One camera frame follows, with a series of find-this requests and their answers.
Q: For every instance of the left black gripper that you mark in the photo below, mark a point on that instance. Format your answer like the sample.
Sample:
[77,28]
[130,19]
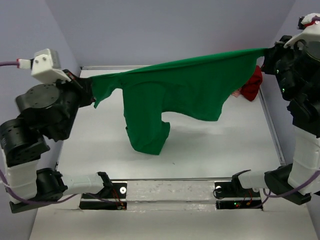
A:
[84,85]

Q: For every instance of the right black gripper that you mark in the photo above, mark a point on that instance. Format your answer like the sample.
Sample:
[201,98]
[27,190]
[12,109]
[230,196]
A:
[276,52]

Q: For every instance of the green t shirt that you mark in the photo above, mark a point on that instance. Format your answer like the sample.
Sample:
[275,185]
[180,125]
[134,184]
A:
[196,87]

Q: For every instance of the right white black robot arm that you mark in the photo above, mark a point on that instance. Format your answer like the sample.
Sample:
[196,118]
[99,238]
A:
[296,65]

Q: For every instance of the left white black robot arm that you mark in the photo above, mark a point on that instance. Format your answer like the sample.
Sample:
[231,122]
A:
[46,111]

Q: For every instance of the red t shirt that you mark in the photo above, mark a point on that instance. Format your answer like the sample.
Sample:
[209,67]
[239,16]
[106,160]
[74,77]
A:
[251,88]

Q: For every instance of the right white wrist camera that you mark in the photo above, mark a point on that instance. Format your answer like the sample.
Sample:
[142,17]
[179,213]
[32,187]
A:
[310,32]

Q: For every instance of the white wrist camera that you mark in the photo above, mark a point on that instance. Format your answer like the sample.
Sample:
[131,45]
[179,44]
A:
[310,32]
[45,66]

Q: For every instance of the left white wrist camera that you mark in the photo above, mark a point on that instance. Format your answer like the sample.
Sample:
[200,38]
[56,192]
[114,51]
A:
[45,66]

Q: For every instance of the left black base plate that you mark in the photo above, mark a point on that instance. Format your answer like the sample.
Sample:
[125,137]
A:
[112,200]

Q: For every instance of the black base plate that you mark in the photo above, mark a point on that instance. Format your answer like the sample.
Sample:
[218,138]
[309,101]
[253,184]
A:
[230,198]
[112,200]

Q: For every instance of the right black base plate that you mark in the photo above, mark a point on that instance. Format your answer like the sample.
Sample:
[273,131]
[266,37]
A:
[230,198]

